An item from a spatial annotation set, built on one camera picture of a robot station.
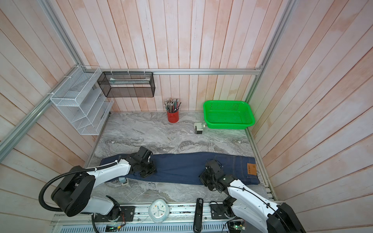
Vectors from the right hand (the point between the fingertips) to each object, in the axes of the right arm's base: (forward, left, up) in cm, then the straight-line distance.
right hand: (197, 176), depth 85 cm
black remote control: (-21, +1, +2) cm, 21 cm away
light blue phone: (-5, +42, +6) cm, 43 cm away
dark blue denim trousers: (+6, +9, -2) cm, 11 cm away
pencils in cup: (+44, +17, +16) cm, 50 cm away
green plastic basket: (+52, -27, -1) cm, 59 cm away
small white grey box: (+34, -2, +3) cm, 34 cm away
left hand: (+2, +25, 0) cm, 25 cm away
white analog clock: (-19, +20, +3) cm, 28 cm away
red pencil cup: (+44, +18, +4) cm, 48 cm away
